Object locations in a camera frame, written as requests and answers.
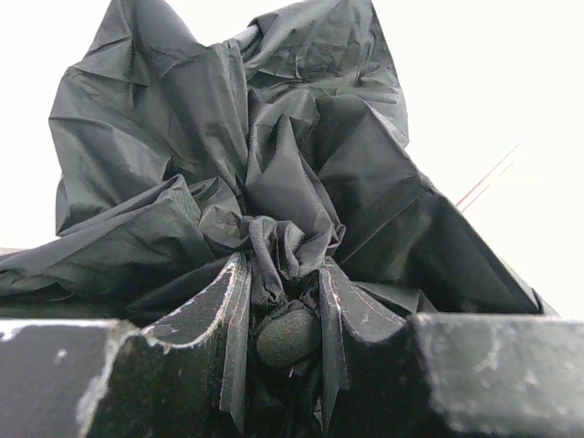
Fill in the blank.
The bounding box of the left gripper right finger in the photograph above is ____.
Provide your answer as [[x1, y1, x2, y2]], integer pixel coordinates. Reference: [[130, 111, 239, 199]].
[[318, 259, 438, 437]]

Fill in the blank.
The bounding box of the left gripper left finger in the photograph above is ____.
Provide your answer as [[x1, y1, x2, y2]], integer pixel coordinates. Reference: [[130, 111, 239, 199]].
[[81, 254, 251, 437]]

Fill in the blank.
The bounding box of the black folding umbrella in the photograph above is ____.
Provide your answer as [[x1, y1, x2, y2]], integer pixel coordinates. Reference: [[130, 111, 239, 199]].
[[1, 1, 580, 437]]

